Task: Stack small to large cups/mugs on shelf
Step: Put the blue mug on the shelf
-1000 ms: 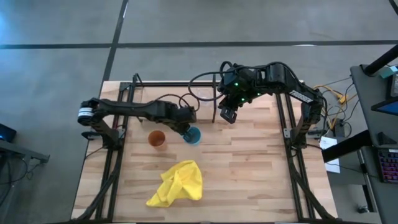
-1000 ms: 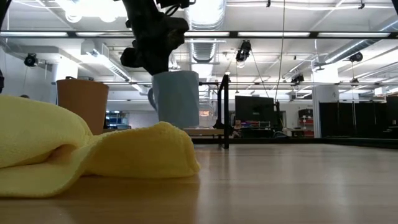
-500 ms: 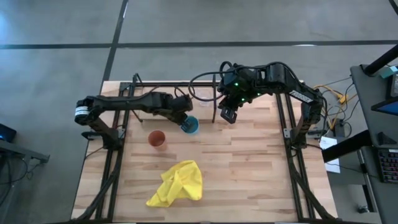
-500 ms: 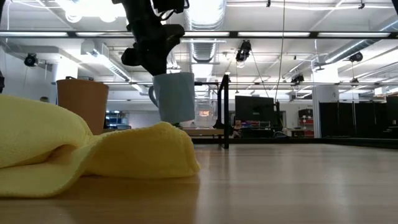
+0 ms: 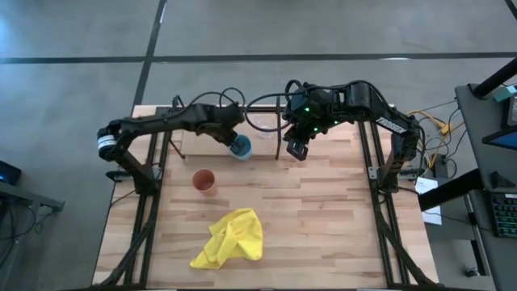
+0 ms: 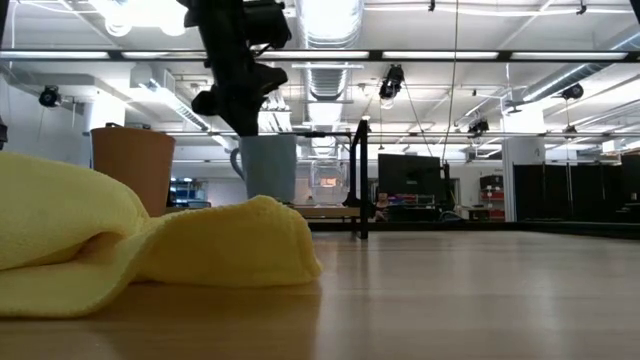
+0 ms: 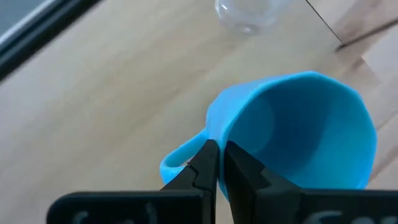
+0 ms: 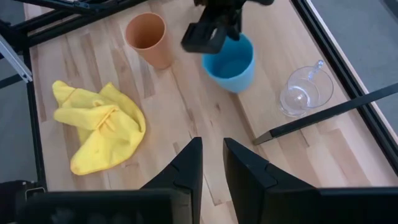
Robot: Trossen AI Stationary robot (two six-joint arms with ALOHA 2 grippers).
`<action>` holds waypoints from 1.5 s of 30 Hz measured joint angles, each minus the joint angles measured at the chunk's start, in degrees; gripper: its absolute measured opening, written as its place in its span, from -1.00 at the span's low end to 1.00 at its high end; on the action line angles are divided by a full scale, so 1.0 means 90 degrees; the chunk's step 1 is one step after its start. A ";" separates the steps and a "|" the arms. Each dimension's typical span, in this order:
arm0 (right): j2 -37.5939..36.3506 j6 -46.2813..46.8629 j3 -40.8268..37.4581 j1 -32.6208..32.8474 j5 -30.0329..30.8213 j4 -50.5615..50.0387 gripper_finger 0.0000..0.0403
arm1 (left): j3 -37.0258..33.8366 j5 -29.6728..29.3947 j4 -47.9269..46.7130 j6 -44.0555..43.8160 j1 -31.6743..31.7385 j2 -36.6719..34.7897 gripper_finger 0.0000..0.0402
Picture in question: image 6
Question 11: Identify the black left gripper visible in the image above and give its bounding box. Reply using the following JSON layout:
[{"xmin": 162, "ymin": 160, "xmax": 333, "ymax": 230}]
[{"xmin": 177, "ymin": 0, "xmax": 289, "ymax": 137}]

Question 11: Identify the blue mug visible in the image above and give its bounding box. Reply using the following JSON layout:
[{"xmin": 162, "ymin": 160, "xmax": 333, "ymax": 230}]
[{"xmin": 229, "ymin": 133, "xmax": 298, "ymax": 205}]

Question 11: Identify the clear plastic cup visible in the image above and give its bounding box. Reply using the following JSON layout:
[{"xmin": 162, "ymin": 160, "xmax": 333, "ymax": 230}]
[{"xmin": 309, "ymin": 159, "xmax": 351, "ymax": 207}]

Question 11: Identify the orange cup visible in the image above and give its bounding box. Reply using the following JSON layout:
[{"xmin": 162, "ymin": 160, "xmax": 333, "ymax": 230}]
[{"xmin": 90, "ymin": 126, "xmax": 177, "ymax": 218}]

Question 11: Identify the yellow cloth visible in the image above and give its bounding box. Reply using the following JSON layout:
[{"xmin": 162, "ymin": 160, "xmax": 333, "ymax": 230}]
[{"xmin": 0, "ymin": 151, "xmax": 324, "ymax": 320}]

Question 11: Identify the person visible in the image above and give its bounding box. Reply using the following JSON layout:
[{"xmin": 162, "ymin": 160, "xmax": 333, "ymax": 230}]
[{"xmin": 373, "ymin": 192, "xmax": 392, "ymax": 222}]

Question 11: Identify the black monitor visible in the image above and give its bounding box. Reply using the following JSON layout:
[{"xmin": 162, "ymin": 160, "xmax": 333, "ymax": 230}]
[{"xmin": 377, "ymin": 153, "xmax": 444, "ymax": 210}]

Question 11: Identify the red storage cart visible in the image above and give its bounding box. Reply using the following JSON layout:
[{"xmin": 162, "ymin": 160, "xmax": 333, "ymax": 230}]
[{"xmin": 478, "ymin": 173, "xmax": 506, "ymax": 222}]

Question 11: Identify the black room divider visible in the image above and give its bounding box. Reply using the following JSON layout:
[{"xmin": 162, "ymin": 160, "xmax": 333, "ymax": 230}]
[{"xmin": 513, "ymin": 162, "xmax": 640, "ymax": 224}]

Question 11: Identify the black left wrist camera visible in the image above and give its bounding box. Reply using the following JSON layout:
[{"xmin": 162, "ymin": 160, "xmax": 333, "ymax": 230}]
[{"xmin": 243, "ymin": 0, "xmax": 293, "ymax": 50}]

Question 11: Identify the silver ventilation duct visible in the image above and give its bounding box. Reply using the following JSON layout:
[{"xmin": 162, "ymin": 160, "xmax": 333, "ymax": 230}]
[{"xmin": 293, "ymin": 0, "xmax": 365, "ymax": 104}]

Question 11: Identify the black aluminium frame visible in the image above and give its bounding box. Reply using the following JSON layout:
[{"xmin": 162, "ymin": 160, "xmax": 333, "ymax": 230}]
[{"xmin": 0, "ymin": 47, "xmax": 640, "ymax": 240}]

